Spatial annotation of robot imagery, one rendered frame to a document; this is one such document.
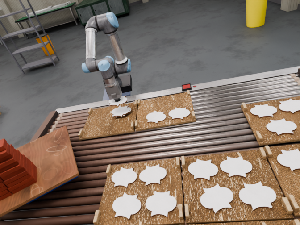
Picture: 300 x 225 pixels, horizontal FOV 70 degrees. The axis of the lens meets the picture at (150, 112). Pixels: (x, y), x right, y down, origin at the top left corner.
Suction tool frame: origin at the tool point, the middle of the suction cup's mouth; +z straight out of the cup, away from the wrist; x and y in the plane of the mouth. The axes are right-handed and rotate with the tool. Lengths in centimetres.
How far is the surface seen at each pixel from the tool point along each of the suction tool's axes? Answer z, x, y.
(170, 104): 11.8, 1.7, 36.8
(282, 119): 11, -34, 99
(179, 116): 10.9, -15.8, 42.1
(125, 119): 11.7, -7.2, 2.8
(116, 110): 8.4, 1.5, -4.3
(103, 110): 11.8, 9.4, -18.2
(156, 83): 106, 207, 5
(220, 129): 14, -31, 65
